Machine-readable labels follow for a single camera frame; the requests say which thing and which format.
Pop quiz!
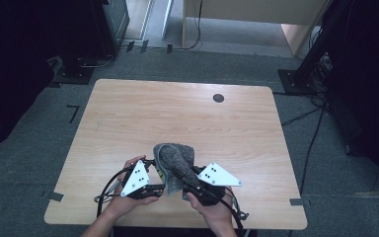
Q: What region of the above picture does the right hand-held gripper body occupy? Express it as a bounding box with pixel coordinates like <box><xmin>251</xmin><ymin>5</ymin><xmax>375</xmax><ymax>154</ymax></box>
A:
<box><xmin>182</xmin><ymin>162</ymin><xmax>244</xmax><ymax>207</ymax></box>

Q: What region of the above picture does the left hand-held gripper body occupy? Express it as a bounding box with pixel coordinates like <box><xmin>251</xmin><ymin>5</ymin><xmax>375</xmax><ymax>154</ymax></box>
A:
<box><xmin>120</xmin><ymin>159</ymin><xmax>161</xmax><ymax>201</ymax></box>

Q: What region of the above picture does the grey cloth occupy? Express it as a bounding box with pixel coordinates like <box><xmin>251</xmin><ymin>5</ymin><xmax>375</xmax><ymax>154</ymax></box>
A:
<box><xmin>152</xmin><ymin>142</ymin><xmax>197</xmax><ymax>198</ymax></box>

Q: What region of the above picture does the person's right hand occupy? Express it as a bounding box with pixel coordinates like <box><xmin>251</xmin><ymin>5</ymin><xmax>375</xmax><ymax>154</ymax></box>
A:
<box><xmin>187</xmin><ymin>191</ymin><xmax>237</xmax><ymax>232</ymax></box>

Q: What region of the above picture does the person's left hand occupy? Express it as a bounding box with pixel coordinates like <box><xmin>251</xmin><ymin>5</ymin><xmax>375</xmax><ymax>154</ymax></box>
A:
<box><xmin>106</xmin><ymin>155</ymin><xmax>156</xmax><ymax>219</ymax></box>

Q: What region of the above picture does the grey tape strip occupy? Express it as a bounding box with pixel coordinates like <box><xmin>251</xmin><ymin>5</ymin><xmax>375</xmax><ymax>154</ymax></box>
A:
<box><xmin>288</xmin><ymin>197</ymin><xmax>306</xmax><ymax>207</ymax></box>
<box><xmin>41</xmin><ymin>190</ymin><xmax>65</xmax><ymax>202</ymax></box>

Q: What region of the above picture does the black cabinet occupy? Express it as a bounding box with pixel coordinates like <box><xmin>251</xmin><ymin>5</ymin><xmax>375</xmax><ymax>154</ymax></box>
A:
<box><xmin>58</xmin><ymin>0</ymin><xmax>131</xmax><ymax>69</ymax></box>

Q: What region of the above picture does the black metal stand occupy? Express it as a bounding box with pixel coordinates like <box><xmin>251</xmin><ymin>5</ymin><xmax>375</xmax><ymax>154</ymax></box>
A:
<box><xmin>277</xmin><ymin>0</ymin><xmax>346</xmax><ymax>97</ymax></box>

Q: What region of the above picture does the dark curtain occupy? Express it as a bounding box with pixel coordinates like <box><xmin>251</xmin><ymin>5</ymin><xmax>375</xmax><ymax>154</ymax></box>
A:
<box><xmin>322</xmin><ymin>0</ymin><xmax>379</xmax><ymax>198</ymax></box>
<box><xmin>0</xmin><ymin>0</ymin><xmax>95</xmax><ymax>156</ymax></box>

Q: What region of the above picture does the light wooden desk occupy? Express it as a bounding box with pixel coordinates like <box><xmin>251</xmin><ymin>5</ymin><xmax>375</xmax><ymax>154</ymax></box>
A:
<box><xmin>181</xmin><ymin>0</ymin><xmax>331</xmax><ymax>57</ymax></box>

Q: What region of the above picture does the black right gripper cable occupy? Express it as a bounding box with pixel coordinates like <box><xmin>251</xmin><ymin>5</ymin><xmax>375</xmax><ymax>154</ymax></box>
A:
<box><xmin>221</xmin><ymin>187</ymin><xmax>250</xmax><ymax>231</ymax></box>

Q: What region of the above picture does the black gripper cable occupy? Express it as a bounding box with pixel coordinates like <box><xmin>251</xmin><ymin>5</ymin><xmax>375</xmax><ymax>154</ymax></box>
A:
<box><xmin>93</xmin><ymin>165</ymin><xmax>133</xmax><ymax>219</ymax></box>
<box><xmin>221</xmin><ymin>187</ymin><xmax>250</xmax><ymax>231</ymax></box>

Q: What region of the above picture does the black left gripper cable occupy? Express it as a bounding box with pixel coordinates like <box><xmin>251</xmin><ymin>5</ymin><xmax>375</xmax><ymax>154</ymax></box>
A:
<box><xmin>93</xmin><ymin>165</ymin><xmax>133</xmax><ymax>219</ymax></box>

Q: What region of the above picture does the black floor cable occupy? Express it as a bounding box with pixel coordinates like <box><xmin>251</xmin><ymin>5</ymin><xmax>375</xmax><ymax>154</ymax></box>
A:
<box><xmin>298</xmin><ymin>106</ymin><xmax>328</xmax><ymax>198</ymax></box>
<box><xmin>280</xmin><ymin>106</ymin><xmax>326</xmax><ymax>128</ymax></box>

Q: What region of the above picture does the black stand base plate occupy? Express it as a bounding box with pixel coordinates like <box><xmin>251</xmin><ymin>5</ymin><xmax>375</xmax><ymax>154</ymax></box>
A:
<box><xmin>51</xmin><ymin>63</ymin><xmax>95</xmax><ymax>86</ymax></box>

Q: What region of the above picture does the black hanging cable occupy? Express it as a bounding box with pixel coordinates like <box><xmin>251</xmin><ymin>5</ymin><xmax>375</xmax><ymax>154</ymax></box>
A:
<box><xmin>177</xmin><ymin>0</ymin><xmax>203</xmax><ymax>51</ymax></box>

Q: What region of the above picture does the tangled cable bundle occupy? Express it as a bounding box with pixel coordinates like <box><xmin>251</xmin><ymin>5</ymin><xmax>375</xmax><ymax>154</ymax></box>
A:
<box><xmin>309</xmin><ymin>52</ymin><xmax>334</xmax><ymax>107</ymax></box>

